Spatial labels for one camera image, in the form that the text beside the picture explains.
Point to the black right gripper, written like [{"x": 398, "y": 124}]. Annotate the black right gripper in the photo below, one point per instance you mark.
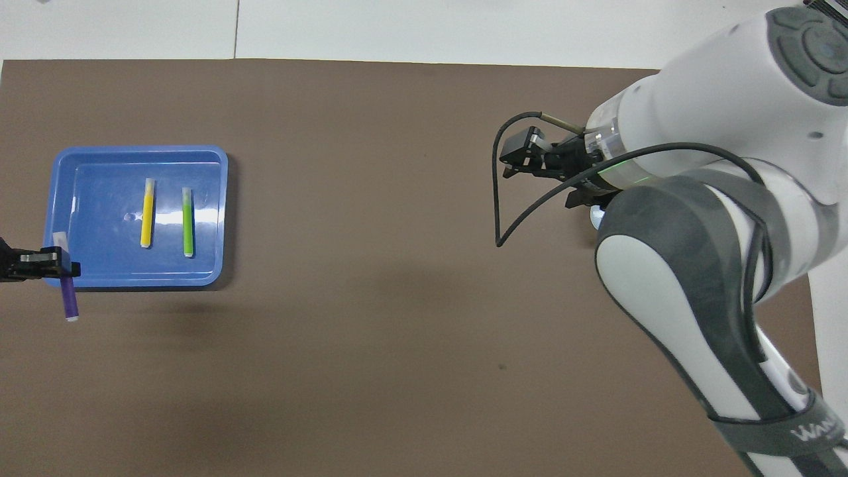
[{"x": 573, "y": 162}]

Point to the purple pen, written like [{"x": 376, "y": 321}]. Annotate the purple pen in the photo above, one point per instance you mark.
[{"x": 68, "y": 298}]

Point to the yellow pen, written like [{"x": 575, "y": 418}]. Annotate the yellow pen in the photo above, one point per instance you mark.
[{"x": 147, "y": 218}]

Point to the green pen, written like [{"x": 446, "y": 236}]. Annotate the green pen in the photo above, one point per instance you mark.
[{"x": 188, "y": 225}]

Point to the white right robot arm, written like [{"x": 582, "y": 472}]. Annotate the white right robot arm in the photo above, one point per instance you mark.
[{"x": 729, "y": 232}]

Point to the blue plastic tray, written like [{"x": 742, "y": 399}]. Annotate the blue plastic tray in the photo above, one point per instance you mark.
[{"x": 99, "y": 199}]

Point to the clear plastic cup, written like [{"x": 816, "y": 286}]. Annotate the clear plastic cup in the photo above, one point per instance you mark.
[{"x": 598, "y": 217}]

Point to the brown table mat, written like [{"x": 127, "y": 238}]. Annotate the brown table mat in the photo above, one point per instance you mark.
[{"x": 364, "y": 298}]

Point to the grey ribbed device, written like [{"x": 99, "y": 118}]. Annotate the grey ribbed device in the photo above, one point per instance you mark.
[{"x": 815, "y": 3}]

